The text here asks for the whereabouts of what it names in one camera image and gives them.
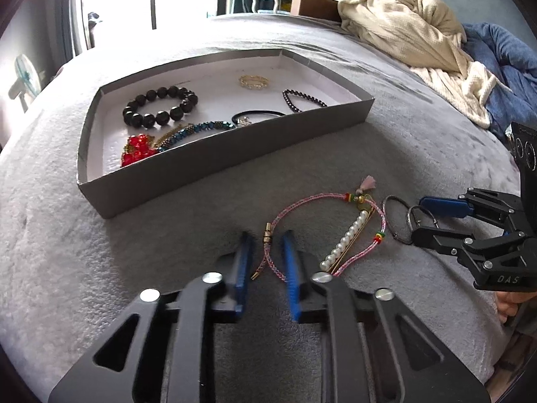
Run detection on gold chain bracelet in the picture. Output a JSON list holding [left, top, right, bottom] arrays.
[[155, 123, 189, 148]]

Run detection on red bead bracelet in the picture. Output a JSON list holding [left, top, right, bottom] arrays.
[[121, 133, 162, 168]]

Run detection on small black bead bracelet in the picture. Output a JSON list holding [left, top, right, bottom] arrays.
[[282, 88, 328, 113]]

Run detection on grey cardboard box tray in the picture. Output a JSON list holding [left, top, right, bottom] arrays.
[[76, 49, 375, 220]]

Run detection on dark metal ring bangles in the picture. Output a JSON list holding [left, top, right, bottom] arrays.
[[382, 195, 439, 245]]

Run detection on gold ring bracelet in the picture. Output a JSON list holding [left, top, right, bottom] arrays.
[[239, 74, 269, 90]]

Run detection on black hair tie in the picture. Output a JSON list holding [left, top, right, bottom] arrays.
[[232, 109, 288, 127]]

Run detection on blue bead bracelet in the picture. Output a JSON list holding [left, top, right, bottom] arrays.
[[157, 121, 233, 152]]

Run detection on cream knitted blanket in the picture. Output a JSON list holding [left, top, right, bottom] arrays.
[[338, 0, 510, 129]]

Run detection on pink cord bracelet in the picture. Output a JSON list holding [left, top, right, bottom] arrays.
[[251, 175, 387, 283]]

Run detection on person's right hand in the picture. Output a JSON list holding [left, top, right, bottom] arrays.
[[495, 292, 537, 328]]

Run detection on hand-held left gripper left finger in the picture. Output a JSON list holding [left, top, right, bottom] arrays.
[[48, 231, 256, 403]]

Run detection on blue duvet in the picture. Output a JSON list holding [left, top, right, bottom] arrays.
[[461, 23, 537, 143]]

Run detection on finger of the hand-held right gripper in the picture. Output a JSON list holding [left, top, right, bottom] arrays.
[[420, 187, 521, 231], [409, 226, 527, 280]]

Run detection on large black bead bracelet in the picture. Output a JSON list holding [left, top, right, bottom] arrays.
[[123, 86, 199, 129]]

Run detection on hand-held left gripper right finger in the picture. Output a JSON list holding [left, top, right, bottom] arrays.
[[281, 230, 491, 403]]

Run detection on brown wooden box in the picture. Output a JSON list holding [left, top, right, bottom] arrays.
[[290, 0, 341, 21]]

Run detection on white standing fan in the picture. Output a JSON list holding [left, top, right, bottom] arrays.
[[8, 54, 43, 112]]

